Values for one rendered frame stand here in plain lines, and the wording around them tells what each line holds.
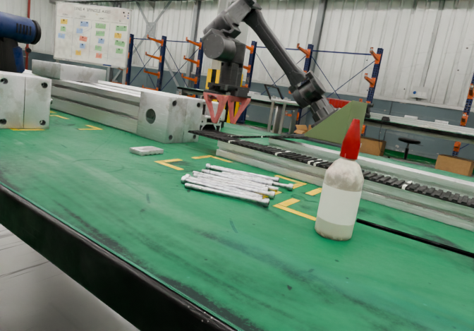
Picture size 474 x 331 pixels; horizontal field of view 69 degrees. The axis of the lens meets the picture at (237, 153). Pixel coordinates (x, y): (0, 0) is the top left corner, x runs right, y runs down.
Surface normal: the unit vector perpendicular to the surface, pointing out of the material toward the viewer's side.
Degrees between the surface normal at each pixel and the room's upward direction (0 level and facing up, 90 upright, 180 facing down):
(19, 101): 90
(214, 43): 90
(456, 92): 90
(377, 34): 90
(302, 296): 0
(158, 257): 0
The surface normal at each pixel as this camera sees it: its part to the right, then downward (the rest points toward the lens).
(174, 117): 0.80, 0.22
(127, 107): -0.58, 0.06
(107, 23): -0.26, 0.14
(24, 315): 0.14, -0.97
